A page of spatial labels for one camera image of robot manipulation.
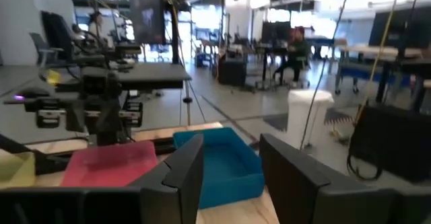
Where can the black cabinet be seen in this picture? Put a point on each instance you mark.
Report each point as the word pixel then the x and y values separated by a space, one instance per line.
pixel 232 72

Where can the black pillar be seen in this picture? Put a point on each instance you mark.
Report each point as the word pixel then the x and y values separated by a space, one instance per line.
pixel 175 35

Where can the black office chair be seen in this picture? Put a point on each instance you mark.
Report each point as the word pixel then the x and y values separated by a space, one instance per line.
pixel 57 32

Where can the blue plastic bin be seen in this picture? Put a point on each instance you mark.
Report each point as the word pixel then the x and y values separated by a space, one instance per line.
pixel 222 170

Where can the pink plastic bin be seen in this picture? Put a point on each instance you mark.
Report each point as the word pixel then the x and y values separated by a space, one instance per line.
pixel 107 167

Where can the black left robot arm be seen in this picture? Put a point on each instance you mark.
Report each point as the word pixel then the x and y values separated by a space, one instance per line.
pixel 107 140

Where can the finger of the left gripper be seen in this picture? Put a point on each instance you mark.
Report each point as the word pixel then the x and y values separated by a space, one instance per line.
pixel 74 121
pixel 109 119

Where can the white cylindrical bin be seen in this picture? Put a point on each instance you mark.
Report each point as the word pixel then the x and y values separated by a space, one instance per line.
pixel 308 116

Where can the person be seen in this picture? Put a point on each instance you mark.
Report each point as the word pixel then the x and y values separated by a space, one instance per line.
pixel 298 52
pixel 95 25

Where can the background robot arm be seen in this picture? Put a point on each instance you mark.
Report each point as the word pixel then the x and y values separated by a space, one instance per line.
pixel 124 49

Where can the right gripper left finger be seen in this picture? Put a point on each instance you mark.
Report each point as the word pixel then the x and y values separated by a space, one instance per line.
pixel 182 183

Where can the grey office chair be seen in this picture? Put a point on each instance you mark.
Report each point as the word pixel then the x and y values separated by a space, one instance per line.
pixel 42 47

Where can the black equipment box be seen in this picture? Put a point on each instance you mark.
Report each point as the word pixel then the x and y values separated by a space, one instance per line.
pixel 397 143

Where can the black desk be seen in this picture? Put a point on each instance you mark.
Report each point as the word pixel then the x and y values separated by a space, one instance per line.
pixel 151 76

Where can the wooden top work table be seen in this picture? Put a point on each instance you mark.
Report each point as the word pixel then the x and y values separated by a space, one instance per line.
pixel 370 50

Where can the small yellow object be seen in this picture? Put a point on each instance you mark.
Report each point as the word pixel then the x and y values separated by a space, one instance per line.
pixel 54 77

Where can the large black screen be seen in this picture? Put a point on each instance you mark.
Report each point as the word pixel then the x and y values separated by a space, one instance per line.
pixel 148 12

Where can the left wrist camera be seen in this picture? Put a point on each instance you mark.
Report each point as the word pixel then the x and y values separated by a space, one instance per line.
pixel 101 81

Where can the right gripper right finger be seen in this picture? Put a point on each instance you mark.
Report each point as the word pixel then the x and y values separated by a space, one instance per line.
pixel 296 190

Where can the black monitor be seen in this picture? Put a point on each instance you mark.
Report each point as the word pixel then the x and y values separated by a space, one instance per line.
pixel 404 25

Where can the black hazard-striped floor mat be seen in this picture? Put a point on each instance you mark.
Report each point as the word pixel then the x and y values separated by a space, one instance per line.
pixel 276 121

